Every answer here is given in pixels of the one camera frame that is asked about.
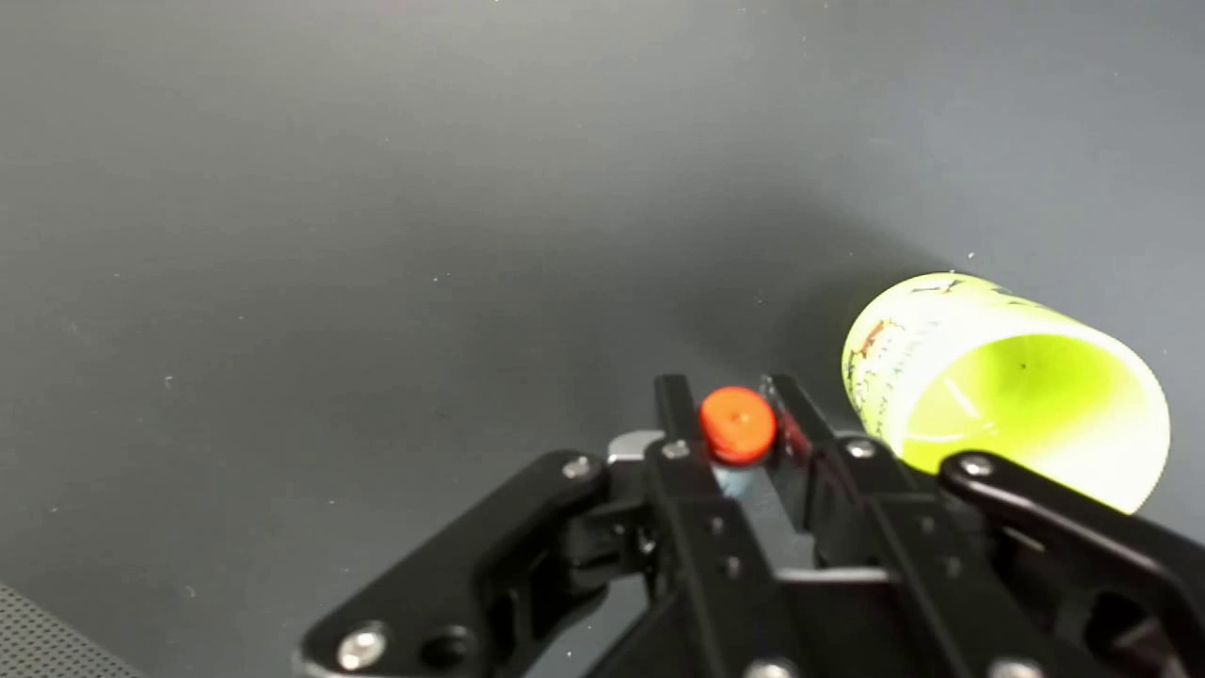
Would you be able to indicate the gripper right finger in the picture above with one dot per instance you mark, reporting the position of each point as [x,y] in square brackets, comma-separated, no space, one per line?
[941,556]

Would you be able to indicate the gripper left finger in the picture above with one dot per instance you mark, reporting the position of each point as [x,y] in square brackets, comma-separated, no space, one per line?
[680,527]

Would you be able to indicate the yellow-green printed cup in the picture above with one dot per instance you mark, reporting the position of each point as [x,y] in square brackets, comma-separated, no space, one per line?
[998,386]

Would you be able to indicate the grey perforated mat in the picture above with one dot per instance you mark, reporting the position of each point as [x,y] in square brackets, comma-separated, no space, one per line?
[47,640]

